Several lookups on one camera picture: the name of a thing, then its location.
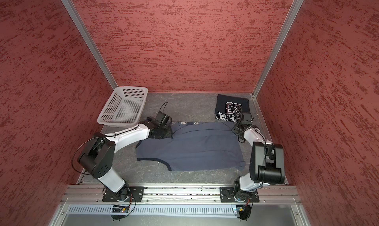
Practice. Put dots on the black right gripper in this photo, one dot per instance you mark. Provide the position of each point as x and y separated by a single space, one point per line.
235 128

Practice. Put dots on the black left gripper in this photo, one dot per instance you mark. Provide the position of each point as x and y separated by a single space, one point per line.
169 134

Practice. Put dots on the navy tank top red trim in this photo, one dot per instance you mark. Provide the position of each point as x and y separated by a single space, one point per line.
229 108

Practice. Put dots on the grey-blue tank top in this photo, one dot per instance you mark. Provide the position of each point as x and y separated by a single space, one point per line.
195 146

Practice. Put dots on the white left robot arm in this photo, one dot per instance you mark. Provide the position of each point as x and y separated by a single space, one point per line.
98 154

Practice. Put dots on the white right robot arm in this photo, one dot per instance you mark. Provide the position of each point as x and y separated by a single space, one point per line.
266 165

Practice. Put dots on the white plastic laundry basket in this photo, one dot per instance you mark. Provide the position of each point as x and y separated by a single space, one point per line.
124 107

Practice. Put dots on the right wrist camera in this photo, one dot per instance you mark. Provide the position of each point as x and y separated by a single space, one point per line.
246 118

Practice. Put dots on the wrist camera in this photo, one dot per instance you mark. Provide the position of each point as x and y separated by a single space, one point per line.
246 118
162 120

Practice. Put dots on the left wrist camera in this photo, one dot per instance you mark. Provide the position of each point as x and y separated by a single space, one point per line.
162 120

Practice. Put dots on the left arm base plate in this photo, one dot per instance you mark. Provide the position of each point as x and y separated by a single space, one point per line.
125 194

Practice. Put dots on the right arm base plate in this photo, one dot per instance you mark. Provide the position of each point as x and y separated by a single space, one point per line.
230 194

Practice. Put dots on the right circuit board with wires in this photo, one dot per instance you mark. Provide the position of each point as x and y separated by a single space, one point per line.
243 212

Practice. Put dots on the circuit board with wires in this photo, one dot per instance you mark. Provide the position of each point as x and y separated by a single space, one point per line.
119 212
243 212

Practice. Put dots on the left circuit board with wires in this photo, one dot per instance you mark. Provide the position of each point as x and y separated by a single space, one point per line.
119 212

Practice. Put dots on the slotted white cable duct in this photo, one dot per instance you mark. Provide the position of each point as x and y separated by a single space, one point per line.
165 210

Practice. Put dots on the aluminium front rail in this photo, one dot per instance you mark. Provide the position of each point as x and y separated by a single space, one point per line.
181 194

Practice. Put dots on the aluminium corner post right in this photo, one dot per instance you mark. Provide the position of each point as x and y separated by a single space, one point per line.
286 26

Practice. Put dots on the aluminium corner post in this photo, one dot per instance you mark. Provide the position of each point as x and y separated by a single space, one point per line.
78 22
286 26

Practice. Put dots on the aluminium corner post left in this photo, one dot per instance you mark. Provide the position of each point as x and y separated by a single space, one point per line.
78 22

